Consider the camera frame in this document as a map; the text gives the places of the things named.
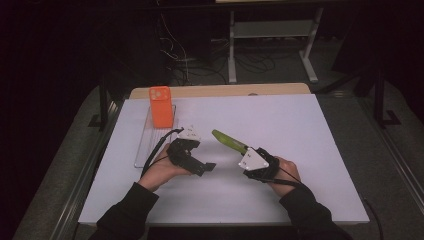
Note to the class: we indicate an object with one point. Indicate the aluminium rail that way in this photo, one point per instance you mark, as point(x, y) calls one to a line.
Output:
point(396, 156)
point(83, 180)

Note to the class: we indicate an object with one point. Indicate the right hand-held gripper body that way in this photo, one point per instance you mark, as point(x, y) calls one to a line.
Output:
point(255, 163)

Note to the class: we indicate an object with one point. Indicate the person's right hand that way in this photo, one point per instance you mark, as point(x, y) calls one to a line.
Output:
point(288, 176)

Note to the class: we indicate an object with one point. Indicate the person's left hand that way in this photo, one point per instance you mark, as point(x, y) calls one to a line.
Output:
point(160, 173)

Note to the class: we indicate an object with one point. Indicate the clear plastic tray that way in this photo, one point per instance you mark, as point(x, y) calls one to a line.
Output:
point(150, 146)

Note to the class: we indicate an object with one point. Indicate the black metal stand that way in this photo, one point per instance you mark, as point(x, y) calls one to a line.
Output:
point(104, 103)
point(380, 100)

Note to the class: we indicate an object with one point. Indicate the white metal desk frame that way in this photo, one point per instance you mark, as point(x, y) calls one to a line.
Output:
point(271, 29)

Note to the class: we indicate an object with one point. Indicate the orange phone case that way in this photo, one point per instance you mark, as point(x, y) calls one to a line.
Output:
point(161, 106)

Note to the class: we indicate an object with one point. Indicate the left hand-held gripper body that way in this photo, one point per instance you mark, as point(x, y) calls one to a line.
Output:
point(181, 153)

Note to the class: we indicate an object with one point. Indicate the green phone case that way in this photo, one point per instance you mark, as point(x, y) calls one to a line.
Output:
point(228, 140)

